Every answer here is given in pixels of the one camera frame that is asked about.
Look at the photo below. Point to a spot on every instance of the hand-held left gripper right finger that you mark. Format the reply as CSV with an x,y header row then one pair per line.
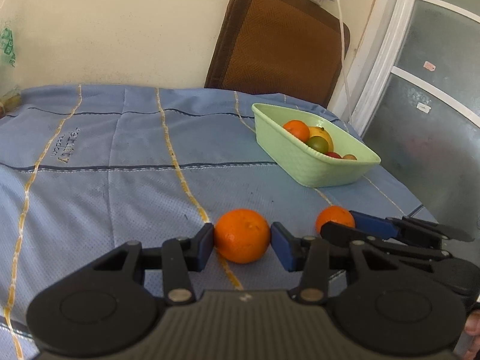
x,y
279,244

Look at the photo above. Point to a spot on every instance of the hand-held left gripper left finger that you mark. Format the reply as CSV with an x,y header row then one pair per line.
x,y
205,244

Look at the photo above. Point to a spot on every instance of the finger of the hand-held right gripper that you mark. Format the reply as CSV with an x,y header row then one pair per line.
x,y
337,230
375,224

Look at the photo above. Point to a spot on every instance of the orange mandarin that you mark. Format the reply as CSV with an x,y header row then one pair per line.
x,y
335,217
242,236
296,129

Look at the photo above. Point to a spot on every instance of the light green plastic basket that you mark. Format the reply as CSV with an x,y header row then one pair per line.
x,y
311,168

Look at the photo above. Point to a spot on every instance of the small brown kiwi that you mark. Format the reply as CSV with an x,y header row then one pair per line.
x,y
350,157

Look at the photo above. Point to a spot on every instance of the small red tomato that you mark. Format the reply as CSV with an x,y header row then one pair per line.
x,y
333,155

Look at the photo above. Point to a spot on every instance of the green lime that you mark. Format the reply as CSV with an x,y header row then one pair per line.
x,y
317,144

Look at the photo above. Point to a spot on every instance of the large yellow grapefruit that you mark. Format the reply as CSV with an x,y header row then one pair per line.
x,y
321,133

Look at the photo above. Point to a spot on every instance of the person's right hand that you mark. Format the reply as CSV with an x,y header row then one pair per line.
x,y
473,326

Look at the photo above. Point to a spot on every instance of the blue striped tablecloth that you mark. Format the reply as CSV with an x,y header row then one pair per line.
x,y
112,180

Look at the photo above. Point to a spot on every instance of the white framed glass door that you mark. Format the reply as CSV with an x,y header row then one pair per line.
x,y
431,82

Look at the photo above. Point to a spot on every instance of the brown chair back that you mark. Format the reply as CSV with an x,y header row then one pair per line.
x,y
277,45

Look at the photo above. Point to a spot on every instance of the bagged green fruit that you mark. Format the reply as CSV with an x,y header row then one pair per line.
x,y
9,101

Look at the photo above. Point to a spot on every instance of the clear green print plastic bag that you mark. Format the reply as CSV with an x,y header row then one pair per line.
x,y
6,47

